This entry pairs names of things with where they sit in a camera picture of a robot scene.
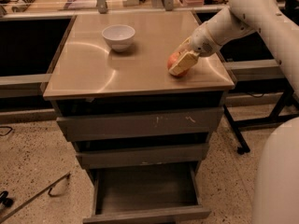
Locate black object on floor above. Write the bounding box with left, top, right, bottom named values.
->
left=0, top=190, right=13, bottom=207

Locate top grey drawer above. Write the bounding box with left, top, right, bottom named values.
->
left=57, top=107, right=223, bottom=142

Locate bottom grey open drawer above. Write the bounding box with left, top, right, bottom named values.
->
left=82, top=162, right=210, bottom=224

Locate black table leg frame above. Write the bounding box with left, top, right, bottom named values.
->
left=223, top=89, right=299, bottom=155

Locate metal rod with hook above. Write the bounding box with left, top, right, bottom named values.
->
left=0, top=172, right=71, bottom=224

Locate middle grey drawer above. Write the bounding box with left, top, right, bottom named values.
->
left=77, top=143, right=209, bottom=169

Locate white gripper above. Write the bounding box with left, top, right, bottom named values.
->
left=168, top=22, right=221, bottom=77

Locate grey drawer cabinet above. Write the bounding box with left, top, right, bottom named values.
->
left=42, top=10, right=236, bottom=224

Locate white ceramic bowl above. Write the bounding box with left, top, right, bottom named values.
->
left=102, top=24, right=135, bottom=52

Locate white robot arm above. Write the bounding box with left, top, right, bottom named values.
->
left=167, top=0, right=299, bottom=224

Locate purple white flat packet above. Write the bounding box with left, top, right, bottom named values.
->
left=64, top=0, right=96, bottom=10

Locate black cable on floor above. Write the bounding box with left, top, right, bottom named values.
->
left=0, top=125, right=14, bottom=137

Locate red apple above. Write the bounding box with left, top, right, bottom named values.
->
left=167, top=52, right=188, bottom=77

